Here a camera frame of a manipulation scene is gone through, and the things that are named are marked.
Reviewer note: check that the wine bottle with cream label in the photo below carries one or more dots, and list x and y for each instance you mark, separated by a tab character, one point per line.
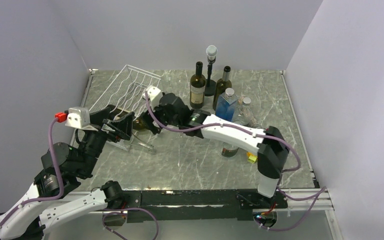
197	87

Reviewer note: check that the colourful toy block figure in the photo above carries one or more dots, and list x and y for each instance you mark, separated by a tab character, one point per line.
251	158

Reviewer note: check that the blue square glass bottle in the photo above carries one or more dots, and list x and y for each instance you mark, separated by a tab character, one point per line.
226	104

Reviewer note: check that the dark green wine bottle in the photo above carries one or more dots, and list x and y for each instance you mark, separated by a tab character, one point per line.
138	123

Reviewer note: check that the white wire wine rack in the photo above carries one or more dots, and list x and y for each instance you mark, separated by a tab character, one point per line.
122	89

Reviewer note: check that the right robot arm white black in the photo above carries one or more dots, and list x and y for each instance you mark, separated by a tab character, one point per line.
267	144

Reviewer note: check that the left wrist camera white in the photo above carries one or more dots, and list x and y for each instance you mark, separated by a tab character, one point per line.
74	117

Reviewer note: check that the black stand with white ball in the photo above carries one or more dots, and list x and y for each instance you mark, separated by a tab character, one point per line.
210	87

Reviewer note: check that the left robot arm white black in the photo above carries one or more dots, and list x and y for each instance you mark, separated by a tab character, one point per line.
64	166

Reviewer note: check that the olive wine bottle silver neck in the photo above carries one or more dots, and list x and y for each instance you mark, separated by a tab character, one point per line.
221	85

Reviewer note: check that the small glass jar silver lid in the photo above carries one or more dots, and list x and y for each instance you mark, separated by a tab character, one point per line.
247	114

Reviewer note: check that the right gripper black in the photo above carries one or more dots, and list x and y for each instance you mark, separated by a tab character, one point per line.
147	118

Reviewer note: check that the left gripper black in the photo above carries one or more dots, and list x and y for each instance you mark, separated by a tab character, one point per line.
123	126

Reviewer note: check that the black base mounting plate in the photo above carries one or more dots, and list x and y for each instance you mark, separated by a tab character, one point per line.
207	204

